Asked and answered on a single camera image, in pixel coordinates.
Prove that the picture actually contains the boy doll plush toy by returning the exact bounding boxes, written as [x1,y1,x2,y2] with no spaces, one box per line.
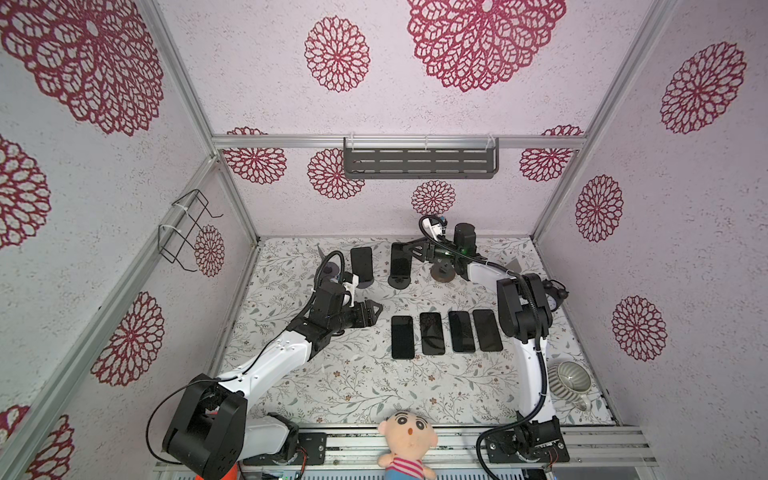
[377,411,438,480]

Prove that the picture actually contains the grey wall shelf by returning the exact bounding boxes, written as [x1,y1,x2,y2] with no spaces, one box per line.
[342,137,500,180]

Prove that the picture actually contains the black wire wall rack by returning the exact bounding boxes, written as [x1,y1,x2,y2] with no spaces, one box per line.
[156,188,222,273]

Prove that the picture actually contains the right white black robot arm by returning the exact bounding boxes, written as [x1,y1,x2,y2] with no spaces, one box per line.
[405,215,556,425]

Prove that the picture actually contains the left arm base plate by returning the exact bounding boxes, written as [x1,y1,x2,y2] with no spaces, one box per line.
[238,413,327,466]

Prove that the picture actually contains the striped grey cup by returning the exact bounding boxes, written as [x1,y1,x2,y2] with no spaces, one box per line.
[548,361,592,412]

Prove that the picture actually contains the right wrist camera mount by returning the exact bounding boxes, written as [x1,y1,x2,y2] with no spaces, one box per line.
[424,216,447,241]

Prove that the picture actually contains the wooden round stand right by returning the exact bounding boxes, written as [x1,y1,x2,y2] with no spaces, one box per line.
[430,262,456,283]

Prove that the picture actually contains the wooden round stand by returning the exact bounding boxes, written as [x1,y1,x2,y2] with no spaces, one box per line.
[430,262,456,283]
[315,245,340,285]

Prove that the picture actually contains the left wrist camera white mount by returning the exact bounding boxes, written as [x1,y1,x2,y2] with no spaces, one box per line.
[341,272,359,297]

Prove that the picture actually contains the black alarm clock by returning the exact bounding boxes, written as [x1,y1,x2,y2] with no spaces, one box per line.
[543,279,569,301]

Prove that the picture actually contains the black phone tall wooden stand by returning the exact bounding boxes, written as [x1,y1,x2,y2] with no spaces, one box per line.
[391,315,415,360]

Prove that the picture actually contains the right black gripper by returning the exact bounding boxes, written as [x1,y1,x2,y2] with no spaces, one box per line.
[405,236,462,267]

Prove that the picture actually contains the wooden round stand left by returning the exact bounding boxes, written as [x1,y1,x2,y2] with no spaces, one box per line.
[315,245,340,285]

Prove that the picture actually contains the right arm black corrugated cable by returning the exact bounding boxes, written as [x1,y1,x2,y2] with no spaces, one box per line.
[418,214,551,480]

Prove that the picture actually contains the white folding phone stand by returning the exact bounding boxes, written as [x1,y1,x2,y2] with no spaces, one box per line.
[505,258,523,277]

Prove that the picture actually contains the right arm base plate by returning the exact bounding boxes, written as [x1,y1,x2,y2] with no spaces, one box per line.
[485,416,571,465]

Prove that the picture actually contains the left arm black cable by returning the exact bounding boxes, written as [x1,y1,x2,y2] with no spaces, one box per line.
[309,250,348,301]

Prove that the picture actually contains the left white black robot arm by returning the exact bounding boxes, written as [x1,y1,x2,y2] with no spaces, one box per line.
[155,279,383,479]

